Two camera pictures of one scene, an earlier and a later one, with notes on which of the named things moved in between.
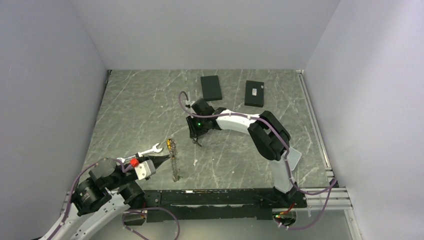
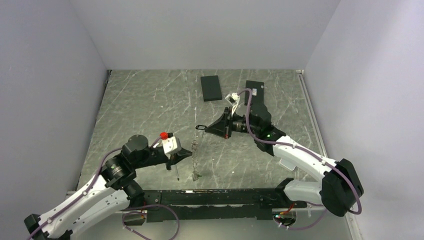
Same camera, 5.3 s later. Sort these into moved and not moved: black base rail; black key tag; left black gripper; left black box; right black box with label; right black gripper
Moved: right black gripper; black key tag; left black gripper
Not moved: black base rail; left black box; right black box with label
